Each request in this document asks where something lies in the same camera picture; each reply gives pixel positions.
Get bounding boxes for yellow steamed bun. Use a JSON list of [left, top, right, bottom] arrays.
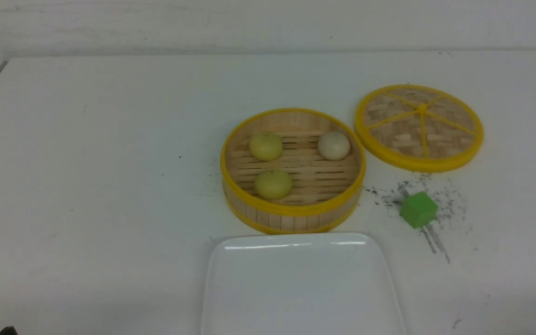
[[248, 132, 283, 161], [255, 169, 292, 200]]

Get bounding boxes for white steamed bun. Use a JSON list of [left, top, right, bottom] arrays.
[[317, 131, 351, 161]]

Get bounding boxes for green cube block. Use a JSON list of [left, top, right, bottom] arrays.
[[400, 192, 438, 229]]

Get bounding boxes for yellow-rimmed bamboo steamer lid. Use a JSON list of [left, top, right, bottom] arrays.
[[355, 84, 484, 173]]

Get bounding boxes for yellow steamed bun back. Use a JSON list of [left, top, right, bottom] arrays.
[[248, 132, 283, 161]]

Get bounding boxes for white rectangular plate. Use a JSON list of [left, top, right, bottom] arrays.
[[200, 232, 407, 335]]

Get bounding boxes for yellow steamed bun front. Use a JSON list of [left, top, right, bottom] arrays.
[[255, 169, 292, 200]]

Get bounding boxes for yellow-rimmed bamboo steamer basket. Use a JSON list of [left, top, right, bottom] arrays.
[[221, 108, 367, 234]]

